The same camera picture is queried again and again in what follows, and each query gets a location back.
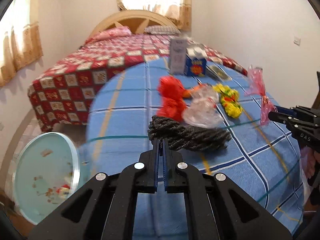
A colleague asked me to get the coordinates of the pink cellophane wrapper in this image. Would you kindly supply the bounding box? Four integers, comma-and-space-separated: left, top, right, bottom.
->
247, 65, 277, 126

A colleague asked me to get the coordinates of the dark grey yarn bundle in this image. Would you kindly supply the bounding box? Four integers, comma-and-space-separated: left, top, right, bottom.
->
148, 115, 232, 152

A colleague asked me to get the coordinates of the red knitted cloth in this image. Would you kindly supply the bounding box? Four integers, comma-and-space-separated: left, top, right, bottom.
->
156, 75, 187, 122

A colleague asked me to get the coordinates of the blue plaid tablecloth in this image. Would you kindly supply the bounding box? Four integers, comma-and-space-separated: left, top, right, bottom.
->
80, 59, 304, 232

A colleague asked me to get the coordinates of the yellow green wrapper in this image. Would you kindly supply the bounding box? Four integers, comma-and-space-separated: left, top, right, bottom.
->
213, 83, 242, 119

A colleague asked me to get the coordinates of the shiny foil packet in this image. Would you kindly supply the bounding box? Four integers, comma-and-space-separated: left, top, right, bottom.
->
206, 65, 232, 81

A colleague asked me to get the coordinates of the clear plastic bag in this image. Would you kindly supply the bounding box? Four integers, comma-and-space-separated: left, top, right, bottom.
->
182, 85, 223, 128

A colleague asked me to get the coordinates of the blue milk carton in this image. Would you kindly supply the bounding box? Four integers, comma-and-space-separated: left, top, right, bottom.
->
184, 47, 207, 77

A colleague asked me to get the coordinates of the bed with red patterned cover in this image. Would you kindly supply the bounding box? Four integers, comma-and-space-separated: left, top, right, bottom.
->
27, 33, 249, 132

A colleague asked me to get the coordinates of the white tall carton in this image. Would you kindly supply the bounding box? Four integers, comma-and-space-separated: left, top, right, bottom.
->
169, 37, 188, 74

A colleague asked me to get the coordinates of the striped pillow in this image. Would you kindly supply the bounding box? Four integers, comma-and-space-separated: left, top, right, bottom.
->
144, 25, 181, 35

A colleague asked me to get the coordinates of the pink pillow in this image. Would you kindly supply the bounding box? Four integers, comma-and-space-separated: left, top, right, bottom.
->
93, 26, 132, 41

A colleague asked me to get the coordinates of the left window curtain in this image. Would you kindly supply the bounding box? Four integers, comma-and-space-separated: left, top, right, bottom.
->
0, 0, 43, 87

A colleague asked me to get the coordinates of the beige wooden headboard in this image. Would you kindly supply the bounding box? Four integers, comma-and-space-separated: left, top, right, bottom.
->
89, 10, 176, 37

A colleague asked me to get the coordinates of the white light switch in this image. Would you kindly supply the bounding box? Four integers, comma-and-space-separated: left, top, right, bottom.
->
293, 36, 301, 46

